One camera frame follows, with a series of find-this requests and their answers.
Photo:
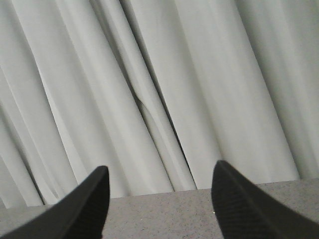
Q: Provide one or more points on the pale green curtain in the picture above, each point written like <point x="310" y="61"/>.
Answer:
<point x="158" y="91"/>

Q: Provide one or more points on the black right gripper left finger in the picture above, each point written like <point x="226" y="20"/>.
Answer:
<point x="80" y="215"/>

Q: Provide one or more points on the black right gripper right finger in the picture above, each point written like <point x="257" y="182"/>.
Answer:
<point x="244" y="211"/>

